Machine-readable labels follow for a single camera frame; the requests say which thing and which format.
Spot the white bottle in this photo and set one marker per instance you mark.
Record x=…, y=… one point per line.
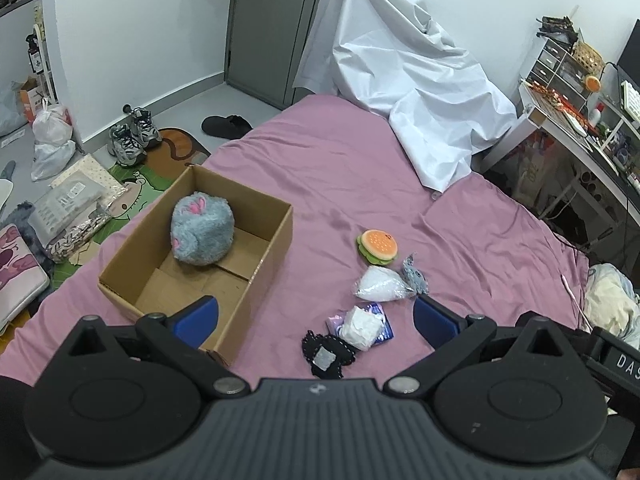
x=595, y=116

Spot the orange and white carton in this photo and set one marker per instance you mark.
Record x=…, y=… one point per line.
x=29, y=97

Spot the leopard print package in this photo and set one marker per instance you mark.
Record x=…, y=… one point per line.
x=80, y=235

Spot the cardboard box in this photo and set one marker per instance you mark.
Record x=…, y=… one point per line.
x=150, y=280

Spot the grey plush toy pink ears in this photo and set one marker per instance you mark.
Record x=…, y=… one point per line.
x=202, y=227

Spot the dark grey furry cloth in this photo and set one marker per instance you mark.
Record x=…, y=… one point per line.
x=25, y=215

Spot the pink bedsheet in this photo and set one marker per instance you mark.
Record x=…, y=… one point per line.
x=350, y=175

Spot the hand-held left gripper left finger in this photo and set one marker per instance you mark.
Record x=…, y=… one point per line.
x=197, y=317

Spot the grey drawer organizer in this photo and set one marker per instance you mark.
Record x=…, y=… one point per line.
x=552, y=65

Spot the black monitor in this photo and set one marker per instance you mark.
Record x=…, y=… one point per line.
x=631, y=55

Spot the black slipper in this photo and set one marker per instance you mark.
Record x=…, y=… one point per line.
x=225, y=126

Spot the beige paper bag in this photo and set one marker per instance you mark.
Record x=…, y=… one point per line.
x=532, y=170

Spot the grey door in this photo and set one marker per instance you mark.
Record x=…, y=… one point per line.
x=270, y=30

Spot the clear bag of white stuffing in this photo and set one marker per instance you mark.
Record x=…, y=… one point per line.
x=380, y=285

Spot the cartoon floor mat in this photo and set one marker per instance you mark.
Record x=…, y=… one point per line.
x=140, y=190

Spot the white crumpled cloth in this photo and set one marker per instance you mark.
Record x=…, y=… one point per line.
x=360, y=327

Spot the pink patterned cushion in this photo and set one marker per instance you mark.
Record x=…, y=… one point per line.
x=17, y=270

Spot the white plastic bag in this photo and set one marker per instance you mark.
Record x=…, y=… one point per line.
x=52, y=135

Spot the pale bedding bundle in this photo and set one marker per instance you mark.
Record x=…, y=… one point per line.
x=612, y=300

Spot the white desk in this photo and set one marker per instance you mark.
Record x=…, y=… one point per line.
x=530, y=125

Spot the grey wrapped parcel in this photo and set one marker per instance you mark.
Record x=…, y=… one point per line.
x=70, y=202

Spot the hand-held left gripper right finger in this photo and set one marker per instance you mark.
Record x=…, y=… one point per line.
x=435, y=320

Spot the orange round figure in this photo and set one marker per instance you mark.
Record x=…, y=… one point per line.
x=592, y=83

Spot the black felt patch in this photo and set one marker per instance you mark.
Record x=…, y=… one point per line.
x=325, y=355

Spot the small grey plush toy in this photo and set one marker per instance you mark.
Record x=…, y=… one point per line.
x=415, y=272

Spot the black spray bottle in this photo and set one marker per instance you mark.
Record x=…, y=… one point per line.
x=35, y=57

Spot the hamburger plush toy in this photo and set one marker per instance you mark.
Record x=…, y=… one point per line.
x=378, y=245

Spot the blue packet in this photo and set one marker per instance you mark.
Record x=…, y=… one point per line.
x=386, y=327

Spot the wicker basket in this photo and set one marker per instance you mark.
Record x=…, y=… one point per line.
x=589, y=57

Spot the white cover sheet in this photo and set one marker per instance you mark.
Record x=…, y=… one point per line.
x=390, y=70

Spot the beige dotted fabric package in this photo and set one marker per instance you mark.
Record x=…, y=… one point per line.
x=92, y=165

